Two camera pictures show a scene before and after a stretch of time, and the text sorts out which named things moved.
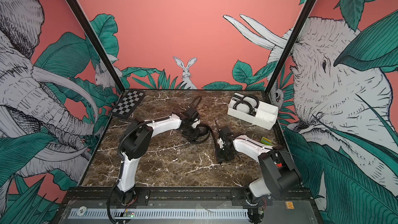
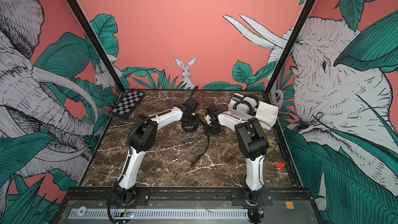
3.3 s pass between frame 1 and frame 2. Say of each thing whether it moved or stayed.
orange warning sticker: stayed
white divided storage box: stayed
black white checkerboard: stayed
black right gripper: moved
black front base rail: stayed
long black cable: moved
